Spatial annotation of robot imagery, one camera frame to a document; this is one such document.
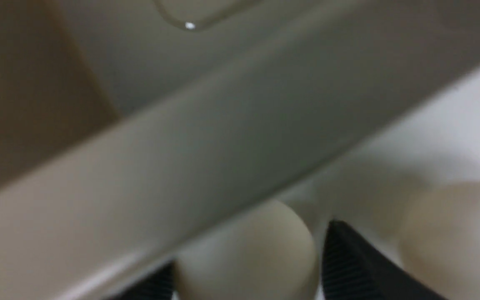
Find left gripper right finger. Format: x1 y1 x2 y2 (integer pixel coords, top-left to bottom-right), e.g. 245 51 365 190
321 220 442 300

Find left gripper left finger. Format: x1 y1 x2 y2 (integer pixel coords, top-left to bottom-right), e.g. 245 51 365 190
108 262 175 300

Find white ball with side logo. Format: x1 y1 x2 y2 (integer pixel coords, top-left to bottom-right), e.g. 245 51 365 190
173 201 319 300

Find white ball with red logo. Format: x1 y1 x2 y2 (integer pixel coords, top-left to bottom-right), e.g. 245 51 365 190
399 182 480 300

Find taupe plastic bin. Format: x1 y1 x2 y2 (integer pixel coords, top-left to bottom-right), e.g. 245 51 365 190
0 0 480 300

